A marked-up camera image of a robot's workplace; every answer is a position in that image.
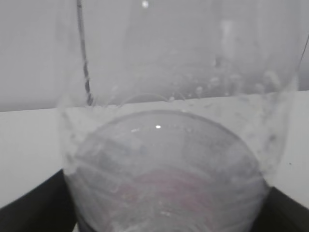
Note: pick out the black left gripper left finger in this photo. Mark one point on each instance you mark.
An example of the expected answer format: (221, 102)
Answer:
(46, 208)

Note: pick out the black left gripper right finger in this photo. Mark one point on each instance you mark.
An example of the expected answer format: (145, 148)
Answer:
(281, 213)

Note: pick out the clear plastic water bottle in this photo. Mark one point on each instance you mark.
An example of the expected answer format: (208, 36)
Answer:
(174, 114)

